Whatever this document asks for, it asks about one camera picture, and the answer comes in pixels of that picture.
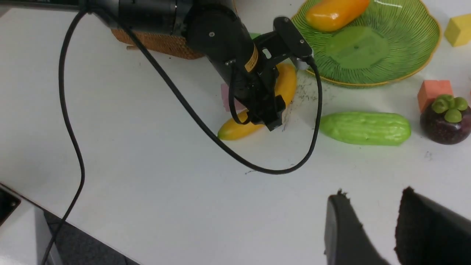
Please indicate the green bitter gourd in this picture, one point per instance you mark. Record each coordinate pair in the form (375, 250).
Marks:
(366, 128)

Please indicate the dark purple mangosteen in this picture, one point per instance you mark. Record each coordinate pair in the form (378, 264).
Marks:
(447, 120)

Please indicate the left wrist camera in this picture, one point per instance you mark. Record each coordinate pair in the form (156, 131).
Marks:
(284, 42)

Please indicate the yellow foam cube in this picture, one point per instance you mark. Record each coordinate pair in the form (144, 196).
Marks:
(458, 30)

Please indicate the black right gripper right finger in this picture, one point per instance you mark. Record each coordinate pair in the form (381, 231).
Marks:
(428, 233)

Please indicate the orange foam cube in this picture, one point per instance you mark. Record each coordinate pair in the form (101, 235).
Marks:
(430, 90)

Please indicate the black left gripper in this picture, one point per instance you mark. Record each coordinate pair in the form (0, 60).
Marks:
(237, 59)

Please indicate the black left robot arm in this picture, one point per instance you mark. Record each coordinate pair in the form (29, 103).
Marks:
(212, 28)

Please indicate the orange yellow mango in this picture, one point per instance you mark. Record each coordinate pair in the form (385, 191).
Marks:
(332, 15)

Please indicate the green glass leaf plate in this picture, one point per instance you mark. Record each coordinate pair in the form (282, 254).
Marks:
(390, 41)

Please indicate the woven rattan basket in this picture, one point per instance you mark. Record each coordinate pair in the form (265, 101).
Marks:
(170, 45)

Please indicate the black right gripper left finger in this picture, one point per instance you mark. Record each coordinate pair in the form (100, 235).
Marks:
(346, 242)

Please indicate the yellow banana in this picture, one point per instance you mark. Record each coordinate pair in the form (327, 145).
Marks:
(285, 88)

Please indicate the green foam cube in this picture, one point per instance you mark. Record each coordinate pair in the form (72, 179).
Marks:
(253, 35)

